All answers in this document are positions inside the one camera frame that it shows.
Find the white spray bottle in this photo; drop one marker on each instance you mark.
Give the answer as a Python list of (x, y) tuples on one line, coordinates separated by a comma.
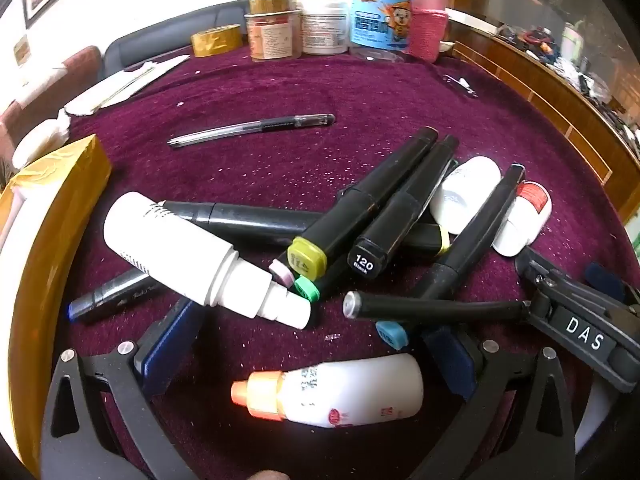
[(175, 245)]

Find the pile of assorted clutter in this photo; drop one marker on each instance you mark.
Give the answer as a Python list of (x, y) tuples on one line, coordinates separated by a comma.
[(575, 65)]

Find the black marker green cap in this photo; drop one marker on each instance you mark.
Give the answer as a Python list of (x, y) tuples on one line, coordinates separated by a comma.
[(307, 290)]

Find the black marker pink cap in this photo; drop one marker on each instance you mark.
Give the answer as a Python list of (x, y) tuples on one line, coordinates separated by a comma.
[(281, 272)]

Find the black leather sofa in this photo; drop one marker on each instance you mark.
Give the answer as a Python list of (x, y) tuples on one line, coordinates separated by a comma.
[(160, 30)]

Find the black marker yellow-green cap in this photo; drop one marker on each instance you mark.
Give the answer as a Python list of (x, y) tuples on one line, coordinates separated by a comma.
[(370, 195)]

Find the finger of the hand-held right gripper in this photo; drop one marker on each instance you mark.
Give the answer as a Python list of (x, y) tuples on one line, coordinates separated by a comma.
[(565, 282), (580, 332)]

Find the white papers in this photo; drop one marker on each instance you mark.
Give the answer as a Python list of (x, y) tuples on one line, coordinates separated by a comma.
[(125, 82)]

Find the small white bottle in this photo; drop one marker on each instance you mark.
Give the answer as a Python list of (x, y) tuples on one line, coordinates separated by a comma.
[(465, 195)]

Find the gold tape roll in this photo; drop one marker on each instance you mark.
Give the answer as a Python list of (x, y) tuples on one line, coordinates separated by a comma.
[(217, 40)]

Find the black marker dark blue cap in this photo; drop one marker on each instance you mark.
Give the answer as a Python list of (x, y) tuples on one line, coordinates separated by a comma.
[(115, 295)]

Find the pink wrapped jar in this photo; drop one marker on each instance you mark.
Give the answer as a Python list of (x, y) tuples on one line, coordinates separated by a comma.
[(427, 25)]

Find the brown armchair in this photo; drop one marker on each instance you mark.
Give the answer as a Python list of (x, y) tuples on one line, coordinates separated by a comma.
[(50, 80)]

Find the white bottle red label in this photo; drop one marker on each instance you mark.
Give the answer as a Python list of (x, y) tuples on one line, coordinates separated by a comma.
[(525, 220)]

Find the long black marker yellow end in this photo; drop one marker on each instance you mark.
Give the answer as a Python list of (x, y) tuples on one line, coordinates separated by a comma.
[(240, 217)]

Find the clear gel pen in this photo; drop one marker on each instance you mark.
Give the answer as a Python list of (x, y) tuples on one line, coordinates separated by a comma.
[(260, 127)]

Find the small black clip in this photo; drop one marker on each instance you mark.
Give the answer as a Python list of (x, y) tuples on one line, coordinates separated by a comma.
[(460, 85)]

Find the wooden table rim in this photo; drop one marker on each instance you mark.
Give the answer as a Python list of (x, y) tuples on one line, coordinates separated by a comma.
[(540, 90)]

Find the white bottle orange cap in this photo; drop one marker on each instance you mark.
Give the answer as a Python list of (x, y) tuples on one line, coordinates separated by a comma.
[(360, 390)]

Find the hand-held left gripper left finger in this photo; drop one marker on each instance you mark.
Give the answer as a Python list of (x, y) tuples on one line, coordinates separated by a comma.
[(172, 340)]

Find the gold tray white inside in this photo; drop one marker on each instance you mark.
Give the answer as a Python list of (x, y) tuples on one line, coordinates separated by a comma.
[(55, 200)]

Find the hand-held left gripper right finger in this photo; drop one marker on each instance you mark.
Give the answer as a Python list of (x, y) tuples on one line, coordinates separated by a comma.
[(455, 360)]

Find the black marker light blue cap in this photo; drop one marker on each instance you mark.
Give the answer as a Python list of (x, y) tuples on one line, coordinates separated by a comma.
[(480, 230)]

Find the white jar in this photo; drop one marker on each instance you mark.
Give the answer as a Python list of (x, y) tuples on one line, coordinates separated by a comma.
[(325, 25)]

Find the white plastic bag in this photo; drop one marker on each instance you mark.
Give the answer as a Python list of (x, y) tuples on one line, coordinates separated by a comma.
[(37, 140)]

